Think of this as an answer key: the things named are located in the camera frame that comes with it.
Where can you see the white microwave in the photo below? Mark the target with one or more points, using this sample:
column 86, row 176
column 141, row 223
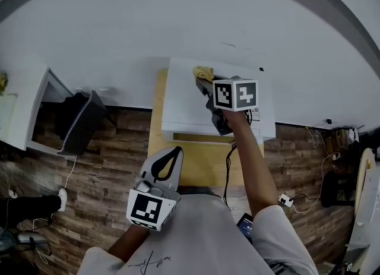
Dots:
column 184, row 104

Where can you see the white desk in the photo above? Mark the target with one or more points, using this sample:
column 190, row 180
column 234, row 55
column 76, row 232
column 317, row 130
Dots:
column 20, row 104

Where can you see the black stool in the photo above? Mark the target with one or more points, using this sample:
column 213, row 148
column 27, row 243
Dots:
column 335, row 187

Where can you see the yellow cloth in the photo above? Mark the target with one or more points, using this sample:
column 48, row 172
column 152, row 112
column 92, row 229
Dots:
column 203, row 72

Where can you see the person's right forearm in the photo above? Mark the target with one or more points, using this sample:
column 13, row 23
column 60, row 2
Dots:
column 252, row 164

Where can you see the white grey floor device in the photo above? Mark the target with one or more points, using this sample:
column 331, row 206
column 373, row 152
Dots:
column 29, row 237

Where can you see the person's white shirt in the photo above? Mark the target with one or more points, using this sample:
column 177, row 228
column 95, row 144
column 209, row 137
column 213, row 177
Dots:
column 193, row 238

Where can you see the dark grey chair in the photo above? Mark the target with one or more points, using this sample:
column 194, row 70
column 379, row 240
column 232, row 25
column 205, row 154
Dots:
column 80, row 122

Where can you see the black wall plug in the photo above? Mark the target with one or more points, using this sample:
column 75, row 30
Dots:
column 329, row 121

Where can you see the person's left forearm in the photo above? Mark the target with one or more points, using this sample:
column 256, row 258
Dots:
column 129, row 242

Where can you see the brown cardboard box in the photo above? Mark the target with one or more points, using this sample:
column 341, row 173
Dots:
column 337, row 140

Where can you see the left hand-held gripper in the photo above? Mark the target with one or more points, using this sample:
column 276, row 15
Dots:
column 145, row 207

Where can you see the black phone with purple screen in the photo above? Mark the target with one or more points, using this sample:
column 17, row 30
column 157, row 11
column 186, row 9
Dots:
column 245, row 226

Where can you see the white router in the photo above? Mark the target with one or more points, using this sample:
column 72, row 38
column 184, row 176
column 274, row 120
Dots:
column 354, row 135

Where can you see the white power strip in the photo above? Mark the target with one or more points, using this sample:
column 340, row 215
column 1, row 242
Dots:
column 285, row 200

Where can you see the light wooden table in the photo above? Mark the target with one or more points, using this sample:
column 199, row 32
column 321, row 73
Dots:
column 202, row 161

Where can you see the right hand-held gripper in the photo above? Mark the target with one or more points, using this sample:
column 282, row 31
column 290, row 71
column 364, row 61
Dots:
column 246, row 94

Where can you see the person's grey trousers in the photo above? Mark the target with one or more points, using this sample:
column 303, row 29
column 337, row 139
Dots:
column 199, row 191

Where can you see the small yellow object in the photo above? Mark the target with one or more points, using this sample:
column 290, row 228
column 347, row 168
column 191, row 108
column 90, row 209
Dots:
column 3, row 83

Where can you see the small white adapter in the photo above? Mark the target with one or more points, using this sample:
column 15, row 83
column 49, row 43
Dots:
column 336, row 156

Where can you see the round wooden table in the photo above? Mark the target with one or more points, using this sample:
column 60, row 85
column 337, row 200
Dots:
column 362, row 173

